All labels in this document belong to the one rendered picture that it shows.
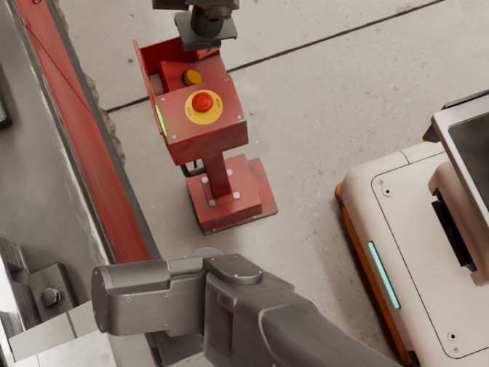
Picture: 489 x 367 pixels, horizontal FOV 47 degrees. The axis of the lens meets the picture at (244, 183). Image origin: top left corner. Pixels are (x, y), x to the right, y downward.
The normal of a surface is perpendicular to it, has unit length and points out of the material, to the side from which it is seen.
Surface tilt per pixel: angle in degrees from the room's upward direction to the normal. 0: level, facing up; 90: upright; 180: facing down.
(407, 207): 0
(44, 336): 0
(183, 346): 29
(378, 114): 0
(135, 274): 39
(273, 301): 61
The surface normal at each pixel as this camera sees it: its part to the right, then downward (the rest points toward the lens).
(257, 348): -0.85, 0.06
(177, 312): 0.48, 0.18
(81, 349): -0.04, -0.30
